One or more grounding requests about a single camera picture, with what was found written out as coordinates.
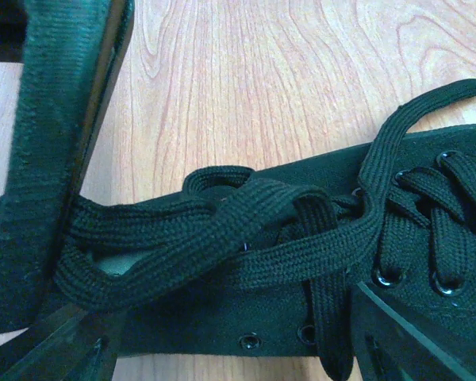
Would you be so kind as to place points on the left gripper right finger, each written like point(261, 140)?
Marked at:
point(391, 341)

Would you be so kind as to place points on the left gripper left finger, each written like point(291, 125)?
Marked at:
point(70, 344)

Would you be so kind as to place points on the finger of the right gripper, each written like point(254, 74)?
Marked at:
point(71, 52)

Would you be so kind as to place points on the black sneaker with laces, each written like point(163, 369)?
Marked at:
point(263, 262)

